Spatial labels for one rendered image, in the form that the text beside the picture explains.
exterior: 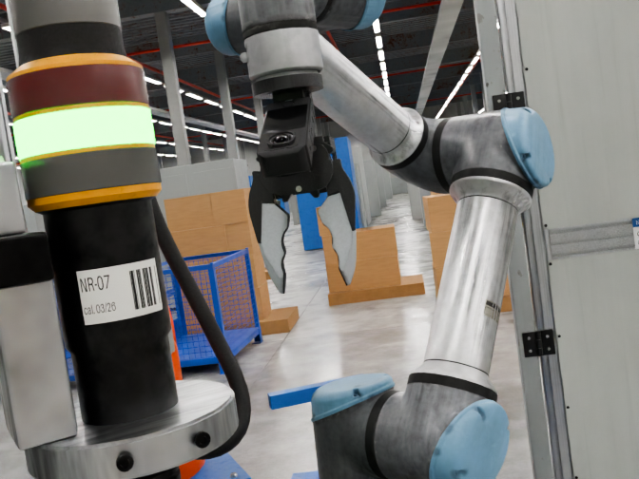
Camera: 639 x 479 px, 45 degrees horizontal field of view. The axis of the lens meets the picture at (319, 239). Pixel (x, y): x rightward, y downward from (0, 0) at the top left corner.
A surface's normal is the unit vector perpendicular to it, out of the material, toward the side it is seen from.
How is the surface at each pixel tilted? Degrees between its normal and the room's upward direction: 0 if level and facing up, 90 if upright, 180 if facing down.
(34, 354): 90
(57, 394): 90
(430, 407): 58
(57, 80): 90
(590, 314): 90
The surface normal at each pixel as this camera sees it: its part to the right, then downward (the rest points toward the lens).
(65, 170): -0.08, 0.08
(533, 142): 0.79, -0.14
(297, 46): 0.34, 0.01
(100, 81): 0.54, -0.01
